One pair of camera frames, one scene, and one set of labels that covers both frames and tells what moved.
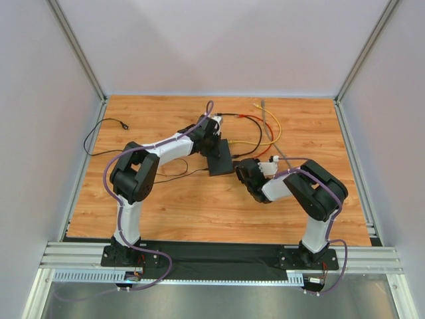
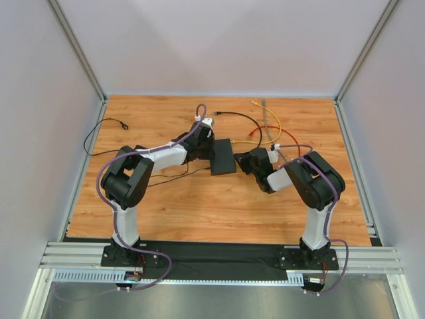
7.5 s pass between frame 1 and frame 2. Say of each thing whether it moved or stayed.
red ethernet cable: moved
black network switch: stayed
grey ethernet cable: stayed
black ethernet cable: stayed
